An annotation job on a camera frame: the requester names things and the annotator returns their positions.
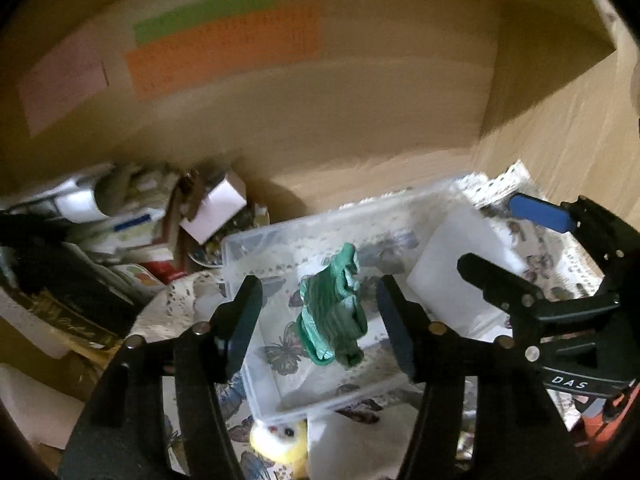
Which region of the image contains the clear plastic storage box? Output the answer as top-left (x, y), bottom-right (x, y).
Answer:
top-left (219, 186), bottom-right (532, 426)

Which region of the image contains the green striped knit cloth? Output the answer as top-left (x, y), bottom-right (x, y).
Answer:
top-left (296, 243), bottom-right (368, 370)

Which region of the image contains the green paper note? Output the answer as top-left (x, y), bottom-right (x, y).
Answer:
top-left (134, 0), bottom-right (277, 47)

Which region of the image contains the person's right hand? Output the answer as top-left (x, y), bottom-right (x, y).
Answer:
top-left (570, 394), bottom-right (605, 418)

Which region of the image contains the small white cardboard box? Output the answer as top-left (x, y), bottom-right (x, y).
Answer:
top-left (180, 170), bottom-right (247, 245)

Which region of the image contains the pink paper note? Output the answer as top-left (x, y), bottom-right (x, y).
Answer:
top-left (17, 28), bottom-right (108, 138)

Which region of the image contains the white drawstring pouch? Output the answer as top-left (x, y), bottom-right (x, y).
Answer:
top-left (307, 404), bottom-right (418, 480)

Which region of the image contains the white foam sponge block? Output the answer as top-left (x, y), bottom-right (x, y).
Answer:
top-left (406, 205), bottom-right (526, 341)

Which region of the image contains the stack of papers and books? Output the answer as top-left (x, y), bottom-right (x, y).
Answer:
top-left (1, 162), bottom-right (200, 286)

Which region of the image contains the orange paper note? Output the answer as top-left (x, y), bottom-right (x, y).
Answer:
top-left (126, 3), bottom-right (321, 101)

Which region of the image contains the yellow white plush toy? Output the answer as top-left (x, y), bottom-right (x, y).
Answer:
top-left (250, 420), bottom-right (308, 479)

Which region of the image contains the butterfly print lace tablecloth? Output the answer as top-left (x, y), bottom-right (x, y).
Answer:
top-left (127, 159), bottom-right (609, 480)

